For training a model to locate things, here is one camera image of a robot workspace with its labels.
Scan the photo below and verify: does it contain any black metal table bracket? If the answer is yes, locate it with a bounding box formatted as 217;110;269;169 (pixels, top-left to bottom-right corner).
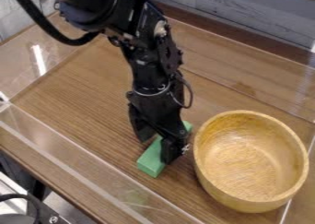
26;201;73;224

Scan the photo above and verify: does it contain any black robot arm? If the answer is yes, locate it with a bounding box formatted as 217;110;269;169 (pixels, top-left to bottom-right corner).
58;0;194;164

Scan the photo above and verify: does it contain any brown wooden bowl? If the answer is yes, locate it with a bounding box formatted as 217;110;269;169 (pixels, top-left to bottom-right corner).
194;111;309;213

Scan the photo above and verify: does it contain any green rectangular block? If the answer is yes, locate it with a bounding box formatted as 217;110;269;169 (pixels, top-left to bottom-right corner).
135;120;196;179

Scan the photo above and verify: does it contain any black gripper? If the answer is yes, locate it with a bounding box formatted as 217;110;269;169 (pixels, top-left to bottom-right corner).
125;83;193;165

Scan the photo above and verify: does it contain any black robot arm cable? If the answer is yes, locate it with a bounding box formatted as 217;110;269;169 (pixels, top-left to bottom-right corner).
6;0;103;47

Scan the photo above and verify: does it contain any black cable lower left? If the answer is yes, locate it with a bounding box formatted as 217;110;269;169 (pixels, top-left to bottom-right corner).
0;194;45;224

